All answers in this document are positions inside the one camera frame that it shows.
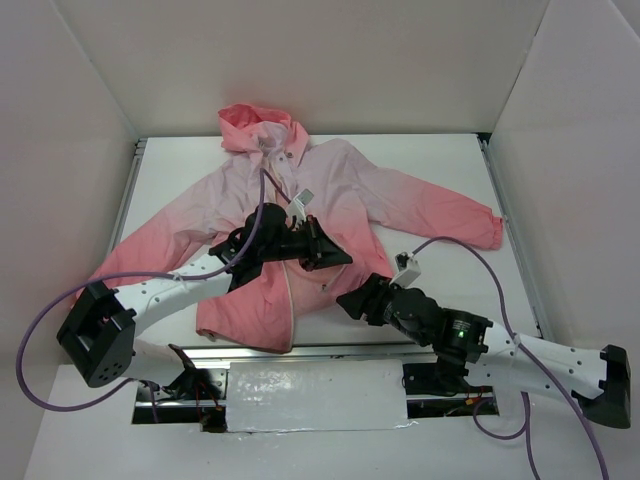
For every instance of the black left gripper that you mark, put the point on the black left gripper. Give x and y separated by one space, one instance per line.
314 245

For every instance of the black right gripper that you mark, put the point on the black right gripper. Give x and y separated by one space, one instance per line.
373 300

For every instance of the pink hooded zip jacket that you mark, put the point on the pink hooded zip jacket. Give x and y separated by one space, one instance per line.
273 162

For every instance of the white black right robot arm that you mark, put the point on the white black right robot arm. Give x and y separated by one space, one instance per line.
480 352

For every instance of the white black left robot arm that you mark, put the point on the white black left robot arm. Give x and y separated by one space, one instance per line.
99 334

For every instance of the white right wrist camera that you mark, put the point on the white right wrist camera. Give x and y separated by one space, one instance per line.
408 270

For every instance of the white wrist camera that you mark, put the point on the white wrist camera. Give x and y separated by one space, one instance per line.
408 270
297 205

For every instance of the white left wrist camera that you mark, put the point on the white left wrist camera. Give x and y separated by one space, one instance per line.
297 205

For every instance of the aluminium table edge rail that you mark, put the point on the aluminium table edge rail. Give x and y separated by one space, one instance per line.
310 352

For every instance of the aluminium right side rail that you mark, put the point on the aluminium right side rail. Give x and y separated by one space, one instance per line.
483 139

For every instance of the aluminium left side rail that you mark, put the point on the aluminium left side rail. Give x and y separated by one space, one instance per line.
122 213

